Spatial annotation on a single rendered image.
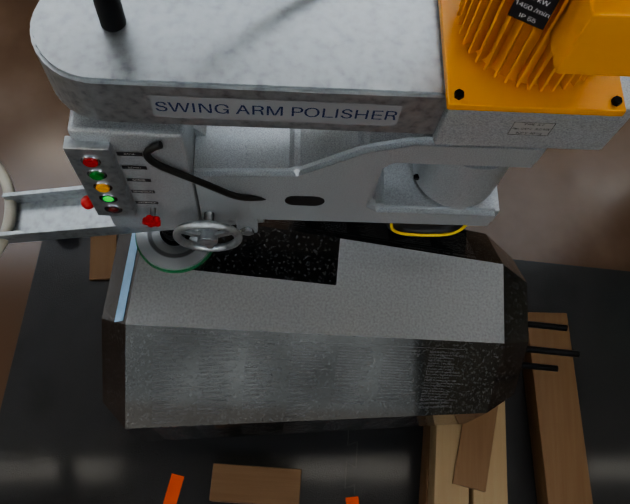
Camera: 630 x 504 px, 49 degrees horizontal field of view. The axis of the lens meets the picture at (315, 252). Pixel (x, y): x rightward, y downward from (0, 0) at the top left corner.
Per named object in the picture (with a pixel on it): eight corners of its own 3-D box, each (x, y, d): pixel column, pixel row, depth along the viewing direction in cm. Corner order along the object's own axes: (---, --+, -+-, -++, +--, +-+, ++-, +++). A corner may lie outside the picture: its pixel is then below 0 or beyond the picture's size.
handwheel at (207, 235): (244, 216, 161) (243, 187, 147) (243, 256, 157) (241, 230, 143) (179, 214, 160) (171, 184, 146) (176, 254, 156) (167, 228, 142)
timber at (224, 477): (211, 501, 242) (209, 500, 230) (215, 465, 246) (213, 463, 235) (297, 507, 243) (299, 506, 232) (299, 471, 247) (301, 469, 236)
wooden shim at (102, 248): (91, 221, 276) (90, 219, 275) (117, 220, 277) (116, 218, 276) (90, 280, 267) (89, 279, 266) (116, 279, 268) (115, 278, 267)
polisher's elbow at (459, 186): (409, 131, 158) (428, 80, 140) (492, 136, 159) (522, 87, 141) (411, 207, 151) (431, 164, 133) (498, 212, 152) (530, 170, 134)
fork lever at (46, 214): (266, 164, 172) (260, 154, 168) (264, 236, 165) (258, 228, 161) (16, 189, 185) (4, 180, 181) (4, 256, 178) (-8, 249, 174)
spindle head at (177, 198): (274, 154, 171) (278, 35, 129) (272, 237, 163) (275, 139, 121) (125, 149, 168) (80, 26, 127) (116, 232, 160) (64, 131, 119)
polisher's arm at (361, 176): (470, 171, 177) (543, 50, 131) (478, 256, 169) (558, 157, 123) (179, 161, 172) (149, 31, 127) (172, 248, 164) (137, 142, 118)
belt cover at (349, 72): (573, 46, 134) (614, -16, 119) (592, 161, 125) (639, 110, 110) (66, 23, 128) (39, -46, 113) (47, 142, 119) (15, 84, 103)
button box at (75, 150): (137, 205, 149) (110, 136, 122) (136, 216, 148) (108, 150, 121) (99, 204, 148) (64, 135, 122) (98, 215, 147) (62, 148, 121)
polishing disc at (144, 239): (230, 244, 189) (230, 242, 188) (162, 285, 183) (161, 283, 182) (189, 185, 194) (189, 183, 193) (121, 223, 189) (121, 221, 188)
